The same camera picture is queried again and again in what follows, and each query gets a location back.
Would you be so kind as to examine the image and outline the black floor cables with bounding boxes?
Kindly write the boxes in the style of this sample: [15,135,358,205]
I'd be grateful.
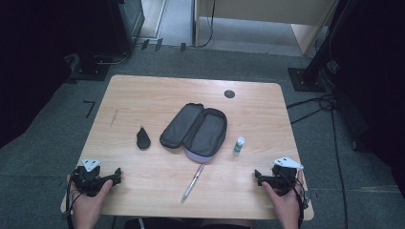
[286,58,359,229]

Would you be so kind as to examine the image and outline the black stand with base plate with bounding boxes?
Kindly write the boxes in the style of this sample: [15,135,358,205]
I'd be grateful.
[287,0,357,94]

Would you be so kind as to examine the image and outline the right hand-held gripper cable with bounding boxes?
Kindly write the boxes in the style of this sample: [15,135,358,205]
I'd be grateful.
[283,173,311,229]

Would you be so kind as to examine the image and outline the person's left hand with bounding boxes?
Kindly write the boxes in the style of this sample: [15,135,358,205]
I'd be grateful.
[66,173,115,220]

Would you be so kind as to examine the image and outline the black cabinet on base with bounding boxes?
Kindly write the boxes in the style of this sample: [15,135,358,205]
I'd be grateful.
[65,0,146,82]

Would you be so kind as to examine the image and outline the light wooden desk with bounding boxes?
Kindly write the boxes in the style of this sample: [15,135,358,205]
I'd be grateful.
[192,0,339,56]

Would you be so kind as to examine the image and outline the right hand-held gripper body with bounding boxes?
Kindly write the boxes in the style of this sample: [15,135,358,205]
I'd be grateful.
[269,156,305,197]

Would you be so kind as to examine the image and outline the grey zip pencil case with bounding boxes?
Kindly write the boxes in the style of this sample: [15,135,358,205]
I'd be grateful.
[159,102,228,164]

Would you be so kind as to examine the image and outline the silver pen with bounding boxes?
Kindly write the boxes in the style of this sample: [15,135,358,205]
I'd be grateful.
[181,162,206,203]

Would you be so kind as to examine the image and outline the white green glue stick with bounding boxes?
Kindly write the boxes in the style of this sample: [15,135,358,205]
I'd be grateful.
[232,135,246,156]

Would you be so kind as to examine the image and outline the left hand-held gripper cable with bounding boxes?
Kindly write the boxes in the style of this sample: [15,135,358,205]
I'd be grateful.
[61,167,84,229]

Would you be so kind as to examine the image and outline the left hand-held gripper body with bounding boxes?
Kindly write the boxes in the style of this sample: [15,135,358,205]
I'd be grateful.
[72,158,110,198]

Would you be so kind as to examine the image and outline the black teardrop-shaped pouch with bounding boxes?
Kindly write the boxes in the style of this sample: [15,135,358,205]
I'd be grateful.
[136,125,152,151]

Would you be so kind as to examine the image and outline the hand-held gripper cable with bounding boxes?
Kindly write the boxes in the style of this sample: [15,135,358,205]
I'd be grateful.
[283,173,311,229]
[61,167,84,229]

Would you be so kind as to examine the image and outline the person's right hand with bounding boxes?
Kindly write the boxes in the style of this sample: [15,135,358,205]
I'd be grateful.
[261,169,308,220]

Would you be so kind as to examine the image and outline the black hanging cable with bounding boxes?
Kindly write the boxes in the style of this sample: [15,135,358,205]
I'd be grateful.
[197,0,218,49]

